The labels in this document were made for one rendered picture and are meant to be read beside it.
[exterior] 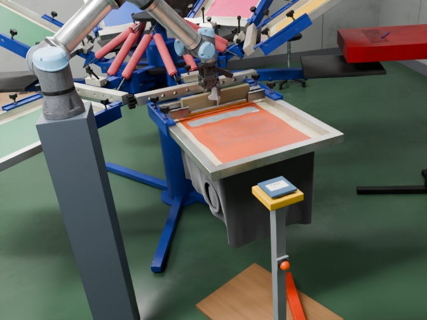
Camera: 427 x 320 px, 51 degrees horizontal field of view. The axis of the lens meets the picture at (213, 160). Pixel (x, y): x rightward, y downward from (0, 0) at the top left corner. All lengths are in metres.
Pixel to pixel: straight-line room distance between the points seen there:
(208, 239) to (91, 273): 1.05
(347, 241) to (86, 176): 1.70
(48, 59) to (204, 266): 1.55
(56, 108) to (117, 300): 0.93
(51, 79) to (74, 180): 0.39
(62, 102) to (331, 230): 1.89
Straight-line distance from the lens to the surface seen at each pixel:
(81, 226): 1.89
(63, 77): 1.67
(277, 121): 2.05
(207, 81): 2.10
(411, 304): 2.56
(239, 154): 1.77
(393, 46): 2.70
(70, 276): 2.86
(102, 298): 2.13
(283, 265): 1.67
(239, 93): 2.22
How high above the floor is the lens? 1.77
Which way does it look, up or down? 28 degrees down
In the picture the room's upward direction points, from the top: 6 degrees counter-clockwise
